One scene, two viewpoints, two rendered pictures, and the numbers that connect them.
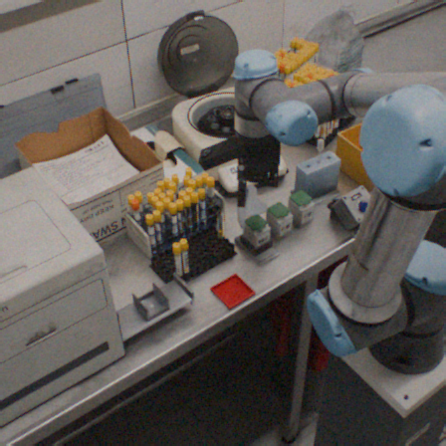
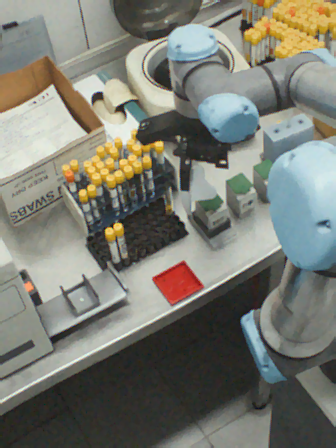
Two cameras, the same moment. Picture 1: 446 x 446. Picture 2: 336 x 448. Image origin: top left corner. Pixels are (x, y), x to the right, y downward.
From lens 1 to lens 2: 0.24 m
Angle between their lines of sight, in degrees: 12
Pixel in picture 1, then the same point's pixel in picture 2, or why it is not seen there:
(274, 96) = (207, 85)
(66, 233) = not seen: outside the picture
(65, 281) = not seen: outside the picture
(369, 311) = (298, 345)
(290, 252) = (251, 234)
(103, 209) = (36, 181)
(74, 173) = (14, 132)
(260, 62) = (195, 43)
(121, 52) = not seen: outside the picture
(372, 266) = (295, 310)
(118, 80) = (67, 21)
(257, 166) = (202, 146)
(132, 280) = (66, 262)
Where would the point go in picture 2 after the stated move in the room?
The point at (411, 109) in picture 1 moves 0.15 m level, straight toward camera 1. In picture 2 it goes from (311, 180) to (254, 321)
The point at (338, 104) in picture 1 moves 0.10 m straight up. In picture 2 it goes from (285, 95) to (287, 42)
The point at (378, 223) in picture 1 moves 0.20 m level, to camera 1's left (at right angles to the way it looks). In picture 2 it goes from (296, 275) to (116, 273)
